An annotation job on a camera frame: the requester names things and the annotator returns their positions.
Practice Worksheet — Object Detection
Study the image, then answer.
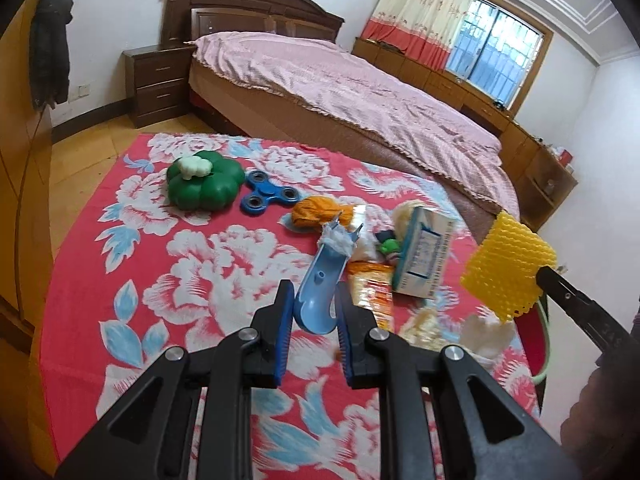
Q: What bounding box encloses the pink striped blanket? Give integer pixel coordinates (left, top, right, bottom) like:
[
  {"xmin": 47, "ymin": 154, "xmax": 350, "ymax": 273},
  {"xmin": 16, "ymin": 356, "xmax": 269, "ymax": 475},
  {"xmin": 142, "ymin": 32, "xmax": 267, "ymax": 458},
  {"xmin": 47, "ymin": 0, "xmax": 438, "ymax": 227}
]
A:
[{"xmin": 192, "ymin": 32, "xmax": 521, "ymax": 217}]

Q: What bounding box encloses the cream crumpled tissue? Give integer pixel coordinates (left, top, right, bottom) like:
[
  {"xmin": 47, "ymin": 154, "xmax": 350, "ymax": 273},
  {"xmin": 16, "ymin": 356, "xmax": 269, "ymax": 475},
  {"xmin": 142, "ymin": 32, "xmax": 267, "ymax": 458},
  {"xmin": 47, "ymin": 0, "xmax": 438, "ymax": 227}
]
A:
[{"xmin": 400, "ymin": 307, "xmax": 451, "ymax": 352}]

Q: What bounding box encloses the window with wooden frame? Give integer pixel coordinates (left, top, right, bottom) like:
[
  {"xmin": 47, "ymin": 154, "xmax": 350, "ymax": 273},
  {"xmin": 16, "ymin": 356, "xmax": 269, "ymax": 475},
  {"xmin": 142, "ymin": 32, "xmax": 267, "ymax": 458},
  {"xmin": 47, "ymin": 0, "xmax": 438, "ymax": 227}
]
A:
[{"xmin": 445, "ymin": 0, "xmax": 544, "ymax": 107}]

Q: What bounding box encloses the yellow foam fruit net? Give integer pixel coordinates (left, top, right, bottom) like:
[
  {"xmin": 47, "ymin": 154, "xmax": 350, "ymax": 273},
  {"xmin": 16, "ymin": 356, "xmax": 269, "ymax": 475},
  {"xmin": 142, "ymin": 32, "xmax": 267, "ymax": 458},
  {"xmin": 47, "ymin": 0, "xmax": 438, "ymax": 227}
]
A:
[{"xmin": 460, "ymin": 211, "xmax": 557, "ymax": 322}]

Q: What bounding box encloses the dark hanging jacket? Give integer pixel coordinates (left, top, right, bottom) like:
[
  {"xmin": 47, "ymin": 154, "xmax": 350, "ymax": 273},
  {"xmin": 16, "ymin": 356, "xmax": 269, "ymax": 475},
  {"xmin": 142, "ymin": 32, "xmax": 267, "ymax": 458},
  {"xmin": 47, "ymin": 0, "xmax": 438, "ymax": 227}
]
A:
[{"xmin": 29, "ymin": 0, "xmax": 75, "ymax": 111}]

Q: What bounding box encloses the white crumpled tissue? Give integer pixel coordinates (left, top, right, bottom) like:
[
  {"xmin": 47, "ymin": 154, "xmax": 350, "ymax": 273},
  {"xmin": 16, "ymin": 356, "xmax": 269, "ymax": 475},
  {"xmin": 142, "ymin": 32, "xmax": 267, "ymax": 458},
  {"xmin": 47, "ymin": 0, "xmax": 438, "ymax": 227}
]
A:
[{"xmin": 457, "ymin": 310, "xmax": 516, "ymax": 361}]

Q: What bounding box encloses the dark wooden headboard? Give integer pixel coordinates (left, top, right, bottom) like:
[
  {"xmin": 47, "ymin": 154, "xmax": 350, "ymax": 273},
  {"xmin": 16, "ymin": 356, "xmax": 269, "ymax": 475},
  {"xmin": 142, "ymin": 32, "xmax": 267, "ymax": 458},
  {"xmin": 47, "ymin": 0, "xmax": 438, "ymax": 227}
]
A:
[{"xmin": 161, "ymin": 0, "xmax": 346, "ymax": 51}]

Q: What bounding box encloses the red floral cloth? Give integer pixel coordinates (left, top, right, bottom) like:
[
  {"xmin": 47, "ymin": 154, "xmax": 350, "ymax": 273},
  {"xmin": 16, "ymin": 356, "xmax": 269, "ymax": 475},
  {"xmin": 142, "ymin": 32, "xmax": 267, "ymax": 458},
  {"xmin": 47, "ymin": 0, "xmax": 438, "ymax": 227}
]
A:
[{"xmin": 30, "ymin": 132, "xmax": 543, "ymax": 480}]

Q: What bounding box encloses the cream and red curtain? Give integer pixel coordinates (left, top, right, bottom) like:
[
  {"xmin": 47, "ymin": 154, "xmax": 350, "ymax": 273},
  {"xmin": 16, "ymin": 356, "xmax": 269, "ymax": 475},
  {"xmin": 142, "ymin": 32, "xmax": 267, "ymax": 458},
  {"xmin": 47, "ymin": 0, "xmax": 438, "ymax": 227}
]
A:
[{"xmin": 361, "ymin": 0, "xmax": 478, "ymax": 72}]

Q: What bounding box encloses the orange crumpled wrapper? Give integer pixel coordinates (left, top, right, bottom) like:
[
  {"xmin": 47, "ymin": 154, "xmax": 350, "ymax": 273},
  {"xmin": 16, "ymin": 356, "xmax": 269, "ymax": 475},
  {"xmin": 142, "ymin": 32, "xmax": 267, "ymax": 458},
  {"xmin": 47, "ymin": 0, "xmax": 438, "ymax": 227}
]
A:
[{"xmin": 291, "ymin": 195, "xmax": 368, "ymax": 233}]

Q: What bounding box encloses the wooden bed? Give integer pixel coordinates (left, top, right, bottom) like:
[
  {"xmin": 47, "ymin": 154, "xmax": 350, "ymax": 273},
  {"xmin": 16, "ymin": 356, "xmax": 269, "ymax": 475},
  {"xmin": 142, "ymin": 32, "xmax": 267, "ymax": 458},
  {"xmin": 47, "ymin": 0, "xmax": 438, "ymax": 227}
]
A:
[{"xmin": 187, "ymin": 32, "xmax": 521, "ymax": 243}]

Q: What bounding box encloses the white cotton wad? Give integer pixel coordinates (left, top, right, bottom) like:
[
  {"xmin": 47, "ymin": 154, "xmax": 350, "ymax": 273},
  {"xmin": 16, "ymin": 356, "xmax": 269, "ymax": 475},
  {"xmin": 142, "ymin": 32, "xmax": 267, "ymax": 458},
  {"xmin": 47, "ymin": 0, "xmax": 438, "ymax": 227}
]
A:
[{"xmin": 320, "ymin": 220, "xmax": 357, "ymax": 258}]

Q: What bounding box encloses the orange snack packet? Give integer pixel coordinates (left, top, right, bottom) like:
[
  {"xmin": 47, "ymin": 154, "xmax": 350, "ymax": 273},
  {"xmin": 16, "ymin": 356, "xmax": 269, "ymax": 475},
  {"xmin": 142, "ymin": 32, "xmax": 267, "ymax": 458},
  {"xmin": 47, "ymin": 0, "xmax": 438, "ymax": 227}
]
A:
[{"xmin": 347, "ymin": 260, "xmax": 398, "ymax": 331}]

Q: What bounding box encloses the small green toy figure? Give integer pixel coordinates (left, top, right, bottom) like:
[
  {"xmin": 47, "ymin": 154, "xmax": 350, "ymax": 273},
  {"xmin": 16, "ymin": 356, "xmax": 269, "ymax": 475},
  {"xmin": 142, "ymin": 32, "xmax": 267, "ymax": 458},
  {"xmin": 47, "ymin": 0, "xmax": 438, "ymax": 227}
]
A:
[{"xmin": 377, "ymin": 230, "xmax": 403, "ymax": 263}]

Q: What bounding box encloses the dark wooden nightstand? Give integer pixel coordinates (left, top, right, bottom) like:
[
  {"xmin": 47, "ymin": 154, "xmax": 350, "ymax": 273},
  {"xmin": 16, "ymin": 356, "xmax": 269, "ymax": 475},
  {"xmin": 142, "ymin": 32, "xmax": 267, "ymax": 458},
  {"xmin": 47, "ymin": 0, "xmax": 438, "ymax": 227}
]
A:
[{"xmin": 122, "ymin": 45, "xmax": 197, "ymax": 129}]

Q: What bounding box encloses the wooden wardrobe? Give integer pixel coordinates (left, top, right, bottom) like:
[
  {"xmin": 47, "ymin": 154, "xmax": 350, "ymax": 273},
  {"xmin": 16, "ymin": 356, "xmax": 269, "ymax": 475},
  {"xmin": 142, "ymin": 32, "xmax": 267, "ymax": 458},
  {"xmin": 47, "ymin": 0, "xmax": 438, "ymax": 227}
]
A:
[{"xmin": 0, "ymin": 0, "xmax": 56, "ymax": 333}]

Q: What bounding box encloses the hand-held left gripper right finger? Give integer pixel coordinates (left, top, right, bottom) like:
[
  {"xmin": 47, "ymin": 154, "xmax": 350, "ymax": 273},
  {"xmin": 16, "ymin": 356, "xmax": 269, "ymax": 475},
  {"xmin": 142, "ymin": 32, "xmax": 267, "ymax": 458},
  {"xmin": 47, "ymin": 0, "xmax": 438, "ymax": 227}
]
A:
[{"xmin": 334, "ymin": 282, "xmax": 583, "ymax": 480}]

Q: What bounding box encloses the long wooden cabinet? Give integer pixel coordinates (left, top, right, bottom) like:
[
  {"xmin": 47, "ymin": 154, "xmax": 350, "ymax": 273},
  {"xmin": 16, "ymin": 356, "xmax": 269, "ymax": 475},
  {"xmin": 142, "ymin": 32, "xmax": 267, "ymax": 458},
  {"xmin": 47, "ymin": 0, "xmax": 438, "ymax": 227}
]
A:
[{"xmin": 352, "ymin": 37, "xmax": 579, "ymax": 232}]

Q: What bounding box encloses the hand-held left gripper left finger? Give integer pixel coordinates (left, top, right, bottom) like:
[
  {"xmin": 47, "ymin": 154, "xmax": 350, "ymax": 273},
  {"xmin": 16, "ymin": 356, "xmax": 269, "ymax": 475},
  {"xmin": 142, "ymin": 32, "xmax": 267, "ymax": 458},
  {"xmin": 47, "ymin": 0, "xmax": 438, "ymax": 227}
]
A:
[{"xmin": 55, "ymin": 280, "xmax": 296, "ymax": 480}]

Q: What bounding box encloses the red basin with green rim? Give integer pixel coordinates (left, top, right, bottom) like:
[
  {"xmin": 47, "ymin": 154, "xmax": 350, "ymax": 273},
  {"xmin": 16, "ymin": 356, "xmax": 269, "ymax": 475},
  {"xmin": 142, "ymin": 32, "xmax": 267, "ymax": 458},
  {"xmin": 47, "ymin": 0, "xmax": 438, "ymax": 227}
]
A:
[{"xmin": 517, "ymin": 300, "xmax": 551, "ymax": 418}]

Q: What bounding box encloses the green pumpkin-shaped toy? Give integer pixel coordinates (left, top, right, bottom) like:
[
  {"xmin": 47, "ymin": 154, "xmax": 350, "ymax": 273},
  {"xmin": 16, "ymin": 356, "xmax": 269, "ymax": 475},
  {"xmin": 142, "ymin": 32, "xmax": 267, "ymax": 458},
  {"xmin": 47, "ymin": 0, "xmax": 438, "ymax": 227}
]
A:
[{"xmin": 166, "ymin": 150, "xmax": 246, "ymax": 212}]

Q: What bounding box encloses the cream crumpled paper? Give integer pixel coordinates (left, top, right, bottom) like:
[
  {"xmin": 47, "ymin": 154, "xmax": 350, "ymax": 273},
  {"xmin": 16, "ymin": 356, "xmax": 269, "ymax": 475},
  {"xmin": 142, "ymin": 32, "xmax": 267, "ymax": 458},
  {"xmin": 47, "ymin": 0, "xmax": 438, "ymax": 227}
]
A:
[{"xmin": 391, "ymin": 201, "xmax": 420, "ymax": 241}]

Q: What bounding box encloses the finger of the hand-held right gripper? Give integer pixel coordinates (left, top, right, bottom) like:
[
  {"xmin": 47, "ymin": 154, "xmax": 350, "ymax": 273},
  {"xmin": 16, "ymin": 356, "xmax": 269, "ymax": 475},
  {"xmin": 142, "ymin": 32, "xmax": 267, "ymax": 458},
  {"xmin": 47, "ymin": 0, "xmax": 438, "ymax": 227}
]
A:
[{"xmin": 535, "ymin": 266, "xmax": 636, "ymax": 352}]

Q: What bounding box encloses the blue and white cardboard box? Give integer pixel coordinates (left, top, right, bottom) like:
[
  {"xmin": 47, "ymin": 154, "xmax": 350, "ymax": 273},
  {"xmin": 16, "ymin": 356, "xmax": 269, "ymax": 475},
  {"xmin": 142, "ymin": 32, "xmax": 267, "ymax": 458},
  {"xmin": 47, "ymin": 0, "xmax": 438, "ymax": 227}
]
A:
[{"xmin": 391, "ymin": 205, "xmax": 460, "ymax": 301}]

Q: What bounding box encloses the blue fidget spinner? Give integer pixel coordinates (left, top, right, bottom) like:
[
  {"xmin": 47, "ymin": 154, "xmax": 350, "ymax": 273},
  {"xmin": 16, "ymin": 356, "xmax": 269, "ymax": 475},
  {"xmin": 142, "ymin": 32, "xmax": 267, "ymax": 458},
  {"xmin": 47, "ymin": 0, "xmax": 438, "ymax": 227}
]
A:
[{"xmin": 241, "ymin": 170, "xmax": 299, "ymax": 214}]

